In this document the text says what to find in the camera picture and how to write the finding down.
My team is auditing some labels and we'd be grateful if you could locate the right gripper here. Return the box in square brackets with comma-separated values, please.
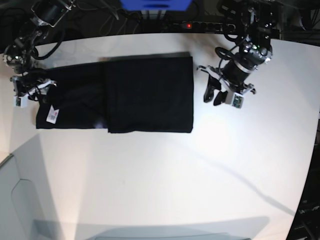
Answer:
[10, 71, 57, 104]

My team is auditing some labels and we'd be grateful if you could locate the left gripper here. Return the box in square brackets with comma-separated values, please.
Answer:
[196, 59, 257, 106]

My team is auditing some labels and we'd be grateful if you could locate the black T-shirt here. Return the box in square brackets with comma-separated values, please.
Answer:
[35, 52, 194, 134]

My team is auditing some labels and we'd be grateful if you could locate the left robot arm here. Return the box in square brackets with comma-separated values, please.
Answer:
[197, 0, 277, 109]

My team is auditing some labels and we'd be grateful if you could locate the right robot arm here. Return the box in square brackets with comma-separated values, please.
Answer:
[3, 0, 75, 108]

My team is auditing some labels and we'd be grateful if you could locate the black power strip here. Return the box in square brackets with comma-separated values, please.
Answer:
[171, 21, 223, 34]

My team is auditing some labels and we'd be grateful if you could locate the blue box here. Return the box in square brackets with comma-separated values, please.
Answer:
[120, 0, 192, 11]

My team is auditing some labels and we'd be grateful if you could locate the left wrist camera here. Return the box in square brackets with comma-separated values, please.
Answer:
[225, 92, 244, 109]

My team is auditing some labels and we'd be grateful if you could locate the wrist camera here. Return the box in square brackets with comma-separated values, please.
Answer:
[13, 95, 28, 108]
[225, 92, 244, 109]

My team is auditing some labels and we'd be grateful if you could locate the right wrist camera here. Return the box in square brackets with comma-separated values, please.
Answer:
[13, 95, 28, 108]

